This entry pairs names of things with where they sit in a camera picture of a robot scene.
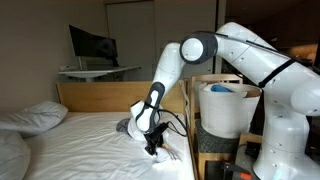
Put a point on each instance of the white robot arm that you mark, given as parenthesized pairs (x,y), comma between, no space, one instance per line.
(289,85)

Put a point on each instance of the white rainbow print shirt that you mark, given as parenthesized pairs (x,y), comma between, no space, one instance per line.
(165,153)

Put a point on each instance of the black computer monitor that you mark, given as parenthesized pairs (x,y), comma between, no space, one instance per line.
(89,45)

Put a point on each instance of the white bed sheet mattress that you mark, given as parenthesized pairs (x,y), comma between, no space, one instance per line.
(87,146)

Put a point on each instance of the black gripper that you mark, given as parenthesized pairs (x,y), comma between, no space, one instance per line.
(155,139)

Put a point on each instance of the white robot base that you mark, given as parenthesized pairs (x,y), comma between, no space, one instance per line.
(282,153)

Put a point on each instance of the grey sock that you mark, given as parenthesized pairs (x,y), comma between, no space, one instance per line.
(122,125)

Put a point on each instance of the wooden chair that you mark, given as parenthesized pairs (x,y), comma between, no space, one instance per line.
(209,147)

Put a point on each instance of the white desk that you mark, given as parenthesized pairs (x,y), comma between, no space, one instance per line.
(90,75)

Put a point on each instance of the white rope laundry hamper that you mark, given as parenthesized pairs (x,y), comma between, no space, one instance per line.
(227,115)

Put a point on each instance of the white pillow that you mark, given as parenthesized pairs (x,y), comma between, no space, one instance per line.
(34,120)

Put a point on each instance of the white shirt with blue lining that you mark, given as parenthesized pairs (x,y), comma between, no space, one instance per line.
(223,87)

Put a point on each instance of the wooden bed footboard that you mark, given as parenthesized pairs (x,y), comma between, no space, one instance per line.
(102,96)

